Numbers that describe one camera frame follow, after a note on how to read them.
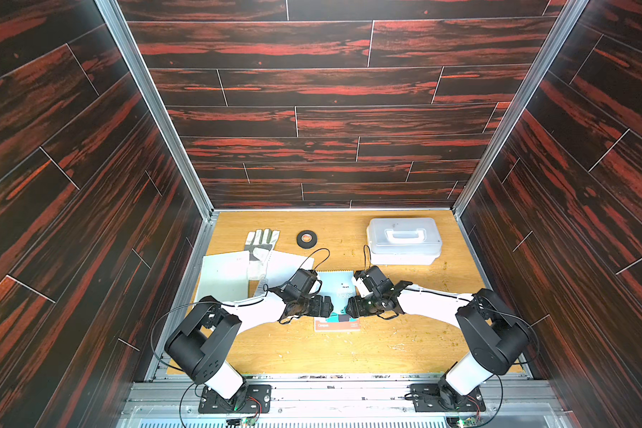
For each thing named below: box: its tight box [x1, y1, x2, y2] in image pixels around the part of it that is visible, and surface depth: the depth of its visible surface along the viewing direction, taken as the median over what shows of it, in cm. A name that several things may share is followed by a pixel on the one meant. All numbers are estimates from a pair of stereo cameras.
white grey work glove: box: [244, 228, 280, 281], surface depth 107 cm
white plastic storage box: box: [366, 217, 443, 266], surface depth 100 cm
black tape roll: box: [296, 230, 318, 249], surface depth 111 cm
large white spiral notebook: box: [231, 251, 315, 313], surface depth 66 cm
